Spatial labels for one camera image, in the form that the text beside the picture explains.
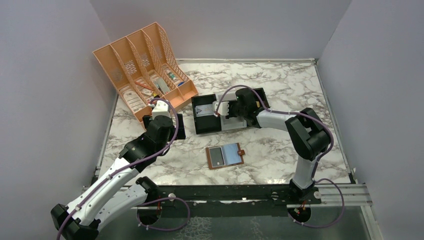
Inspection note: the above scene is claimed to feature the white card in black bin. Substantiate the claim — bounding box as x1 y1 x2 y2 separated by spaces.
194 103 215 117

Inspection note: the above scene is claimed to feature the brown leather card holder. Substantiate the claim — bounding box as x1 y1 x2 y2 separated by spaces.
205 143 246 170

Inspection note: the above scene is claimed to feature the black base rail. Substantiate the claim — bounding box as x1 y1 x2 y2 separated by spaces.
136 184 322 220

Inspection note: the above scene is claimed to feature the black bin left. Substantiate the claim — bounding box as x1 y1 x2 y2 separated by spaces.
191 94 221 135

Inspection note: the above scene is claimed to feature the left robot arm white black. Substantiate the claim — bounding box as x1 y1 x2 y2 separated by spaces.
50 113 186 240

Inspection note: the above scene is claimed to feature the white bin middle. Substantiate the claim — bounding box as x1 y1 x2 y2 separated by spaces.
220 90 247 131

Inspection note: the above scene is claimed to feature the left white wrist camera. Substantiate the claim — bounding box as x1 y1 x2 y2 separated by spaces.
149 100 171 120

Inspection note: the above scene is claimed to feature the black bin right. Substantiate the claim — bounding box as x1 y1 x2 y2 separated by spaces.
254 87 270 108

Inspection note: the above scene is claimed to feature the black bin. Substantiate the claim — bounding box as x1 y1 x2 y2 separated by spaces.
254 87 270 108
191 94 221 135

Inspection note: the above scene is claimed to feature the orange plastic file organizer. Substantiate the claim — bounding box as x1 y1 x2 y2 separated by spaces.
93 22 199 124

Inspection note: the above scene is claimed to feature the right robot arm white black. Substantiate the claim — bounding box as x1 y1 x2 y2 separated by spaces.
214 85 334 204

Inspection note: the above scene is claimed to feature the grey card in holder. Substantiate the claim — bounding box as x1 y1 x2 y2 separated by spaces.
209 147 225 168

